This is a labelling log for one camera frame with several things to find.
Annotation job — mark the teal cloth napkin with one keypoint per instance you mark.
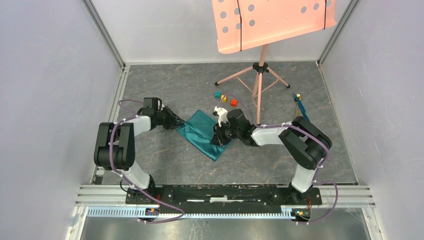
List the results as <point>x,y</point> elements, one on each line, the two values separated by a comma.
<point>198,130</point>

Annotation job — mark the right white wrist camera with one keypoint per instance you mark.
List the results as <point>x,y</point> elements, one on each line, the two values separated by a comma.
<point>221,114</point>

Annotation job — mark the teal cube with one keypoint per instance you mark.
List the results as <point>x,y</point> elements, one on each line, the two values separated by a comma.
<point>217,95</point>

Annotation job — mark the pink music stand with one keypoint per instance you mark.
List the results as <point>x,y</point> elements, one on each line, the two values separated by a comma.
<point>246,24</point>

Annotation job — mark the gold spoon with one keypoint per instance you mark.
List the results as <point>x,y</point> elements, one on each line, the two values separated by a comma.
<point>297,99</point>

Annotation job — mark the blue handled utensil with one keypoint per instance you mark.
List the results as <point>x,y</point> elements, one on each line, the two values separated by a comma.
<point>303,111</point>

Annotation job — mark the yellow cube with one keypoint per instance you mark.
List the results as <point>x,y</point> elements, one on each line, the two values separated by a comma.
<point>223,98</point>

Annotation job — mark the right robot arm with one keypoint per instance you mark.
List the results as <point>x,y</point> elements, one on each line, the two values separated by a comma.
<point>308,145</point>

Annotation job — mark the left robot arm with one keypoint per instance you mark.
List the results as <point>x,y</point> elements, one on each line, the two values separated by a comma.
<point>115,148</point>

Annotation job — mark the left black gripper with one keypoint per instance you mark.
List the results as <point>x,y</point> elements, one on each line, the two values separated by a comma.
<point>174,121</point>

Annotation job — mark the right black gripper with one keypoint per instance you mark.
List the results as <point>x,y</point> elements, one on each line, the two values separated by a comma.
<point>218,138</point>

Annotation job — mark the red cube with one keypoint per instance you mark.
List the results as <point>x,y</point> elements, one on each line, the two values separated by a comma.
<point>233,103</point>

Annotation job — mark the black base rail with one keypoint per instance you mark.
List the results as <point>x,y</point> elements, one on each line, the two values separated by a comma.
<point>168,203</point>

